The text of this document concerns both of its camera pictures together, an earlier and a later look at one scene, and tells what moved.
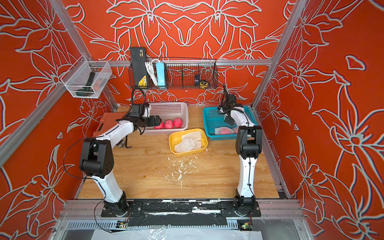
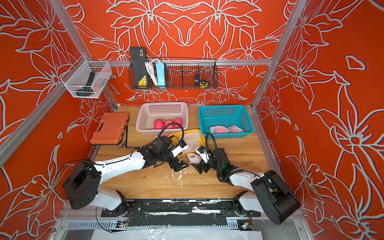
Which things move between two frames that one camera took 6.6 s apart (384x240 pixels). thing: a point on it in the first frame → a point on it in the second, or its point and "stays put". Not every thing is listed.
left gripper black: (156, 120) → (177, 168)
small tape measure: (203, 84) stays put
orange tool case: (108, 121) stays put
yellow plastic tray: (175, 136) stays put
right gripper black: (229, 120) → (198, 167)
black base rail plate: (180, 213) stays put
